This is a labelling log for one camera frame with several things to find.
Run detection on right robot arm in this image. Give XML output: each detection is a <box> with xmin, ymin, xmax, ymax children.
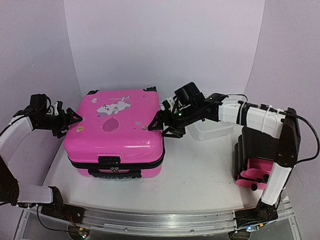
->
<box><xmin>147</xmin><ymin>82</ymin><xmax>300</xmax><ymax>222</ymax></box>

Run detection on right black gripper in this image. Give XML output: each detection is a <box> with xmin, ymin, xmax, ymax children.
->
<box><xmin>148</xmin><ymin>104</ymin><xmax>198</xmax><ymax>139</ymax></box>

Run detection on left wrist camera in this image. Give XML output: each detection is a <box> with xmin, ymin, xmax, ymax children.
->
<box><xmin>48</xmin><ymin>101</ymin><xmax>63</xmax><ymax>116</ymax></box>

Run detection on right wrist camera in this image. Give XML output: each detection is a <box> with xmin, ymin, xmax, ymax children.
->
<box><xmin>162</xmin><ymin>96</ymin><xmax>177</xmax><ymax>111</ymax></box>

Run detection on white perforated plastic basket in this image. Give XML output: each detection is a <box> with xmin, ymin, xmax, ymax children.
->
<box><xmin>188</xmin><ymin>120</ymin><xmax>236</xmax><ymax>141</ymax></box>

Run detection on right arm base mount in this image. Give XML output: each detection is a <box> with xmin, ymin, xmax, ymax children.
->
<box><xmin>234</xmin><ymin>208</ymin><xmax>278</xmax><ymax>229</ymax></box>

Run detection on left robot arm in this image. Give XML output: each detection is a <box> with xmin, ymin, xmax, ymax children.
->
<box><xmin>0</xmin><ymin>93</ymin><xmax>83</xmax><ymax>219</ymax></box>

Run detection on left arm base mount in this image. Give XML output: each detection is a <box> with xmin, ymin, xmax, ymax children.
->
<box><xmin>40</xmin><ymin>202</ymin><xmax>85</xmax><ymax>224</ymax></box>

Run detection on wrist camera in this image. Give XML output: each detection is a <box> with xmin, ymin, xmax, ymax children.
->
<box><xmin>48</xmin><ymin>101</ymin><xmax>63</xmax><ymax>116</ymax></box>
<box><xmin>162</xmin><ymin>96</ymin><xmax>177</xmax><ymax>111</ymax></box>

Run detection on black and pink drawer organizer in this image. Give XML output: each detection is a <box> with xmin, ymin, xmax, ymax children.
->
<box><xmin>233</xmin><ymin>127</ymin><xmax>278</xmax><ymax>191</ymax></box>

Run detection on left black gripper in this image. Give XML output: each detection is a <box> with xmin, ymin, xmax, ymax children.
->
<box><xmin>37</xmin><ymin>107</ymin><xmax>84</xmax><ymax>139</ymax></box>

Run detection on pink hard-shell suitcase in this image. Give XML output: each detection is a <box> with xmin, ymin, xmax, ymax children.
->
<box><xmin>64</xmin><ymin>87</ymin><xmax>165</xmax><ymax>179</ymax></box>

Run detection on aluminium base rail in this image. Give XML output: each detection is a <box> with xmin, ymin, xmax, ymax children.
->
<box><xmin>22</xmin><ymin>207</ymin><xmax>298</xmax><ymax>236</ymax></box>

